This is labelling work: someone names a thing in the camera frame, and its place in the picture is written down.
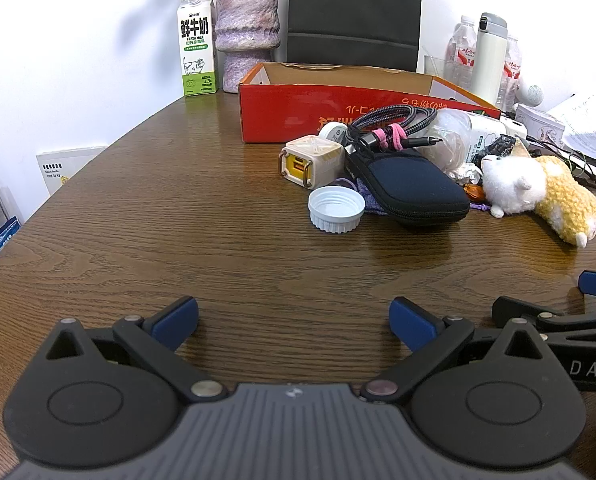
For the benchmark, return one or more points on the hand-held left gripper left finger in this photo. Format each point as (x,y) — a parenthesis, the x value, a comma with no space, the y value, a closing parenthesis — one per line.
(175,322)

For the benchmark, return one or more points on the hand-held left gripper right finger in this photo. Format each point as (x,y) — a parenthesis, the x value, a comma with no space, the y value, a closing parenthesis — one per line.
(413,325)

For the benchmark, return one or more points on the white yellow plush toy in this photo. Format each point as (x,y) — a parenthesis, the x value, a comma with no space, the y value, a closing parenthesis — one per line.
(558,195)

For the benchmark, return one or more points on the purple woven cloth bag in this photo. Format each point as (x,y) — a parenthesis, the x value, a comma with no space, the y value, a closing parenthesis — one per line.
(370,205)

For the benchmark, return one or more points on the black zip pouch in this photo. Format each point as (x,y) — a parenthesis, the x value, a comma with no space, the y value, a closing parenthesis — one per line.
(408,185)

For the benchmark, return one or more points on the clear plastic bag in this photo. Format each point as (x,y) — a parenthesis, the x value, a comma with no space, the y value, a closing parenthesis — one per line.
(453,140)

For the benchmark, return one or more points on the beige cube charger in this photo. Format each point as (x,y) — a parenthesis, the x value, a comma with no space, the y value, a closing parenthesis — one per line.
(313,160)

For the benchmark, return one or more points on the red cardboard box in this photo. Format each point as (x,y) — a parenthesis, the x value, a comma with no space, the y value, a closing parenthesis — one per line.
(288,110)

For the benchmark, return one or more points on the small purple ribbon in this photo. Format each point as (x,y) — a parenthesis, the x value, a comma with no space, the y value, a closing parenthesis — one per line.
(479,206)

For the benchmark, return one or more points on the small orange wrapper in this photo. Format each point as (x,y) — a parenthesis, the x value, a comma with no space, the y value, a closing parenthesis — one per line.
(474,192)

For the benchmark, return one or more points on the white ribbed bottle cap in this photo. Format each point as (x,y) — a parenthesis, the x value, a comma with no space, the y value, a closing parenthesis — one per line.
(335,210)

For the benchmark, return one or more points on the crumpled white tissue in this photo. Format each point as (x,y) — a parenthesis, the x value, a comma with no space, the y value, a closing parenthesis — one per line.
(465,174)

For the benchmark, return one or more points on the black crumpled wrapper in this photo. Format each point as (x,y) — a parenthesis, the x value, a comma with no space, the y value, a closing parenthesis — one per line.
(498,147)

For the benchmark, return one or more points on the white paper sheets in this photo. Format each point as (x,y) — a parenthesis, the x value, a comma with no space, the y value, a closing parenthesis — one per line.
(588,120)

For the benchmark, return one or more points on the white printed tin box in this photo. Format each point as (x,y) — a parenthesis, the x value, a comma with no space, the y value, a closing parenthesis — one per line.
(543,125)

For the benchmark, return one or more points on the white power bank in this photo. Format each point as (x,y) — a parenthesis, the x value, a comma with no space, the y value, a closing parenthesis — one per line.
(513,127)

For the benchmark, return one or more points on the blue white box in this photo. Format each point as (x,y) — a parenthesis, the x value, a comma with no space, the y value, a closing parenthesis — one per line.
(3,237)

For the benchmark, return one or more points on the white round gadget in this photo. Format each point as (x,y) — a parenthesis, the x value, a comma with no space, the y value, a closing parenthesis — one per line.
(530,94)

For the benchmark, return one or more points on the small white round device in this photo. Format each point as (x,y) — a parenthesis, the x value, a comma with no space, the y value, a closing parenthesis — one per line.
(334,131)

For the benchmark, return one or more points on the clear water bottle red label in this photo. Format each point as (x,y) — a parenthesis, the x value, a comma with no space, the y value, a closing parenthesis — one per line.
(512,72)
(460,52)

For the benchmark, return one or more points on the white thermos flask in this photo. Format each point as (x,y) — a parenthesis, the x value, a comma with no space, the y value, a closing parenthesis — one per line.
(489,60)

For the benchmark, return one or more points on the green white milk carton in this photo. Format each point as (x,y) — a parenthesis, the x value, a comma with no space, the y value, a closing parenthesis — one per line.
(196,45)

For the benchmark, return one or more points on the mottled purple ceramic vase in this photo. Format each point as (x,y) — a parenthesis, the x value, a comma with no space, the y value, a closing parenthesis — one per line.
(245,25)

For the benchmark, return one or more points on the black paper bag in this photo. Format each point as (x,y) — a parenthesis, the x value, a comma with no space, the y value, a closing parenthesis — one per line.
(353,10)

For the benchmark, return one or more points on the white wall panel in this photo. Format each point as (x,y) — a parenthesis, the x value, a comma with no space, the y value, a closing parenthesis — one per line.
(70,167)

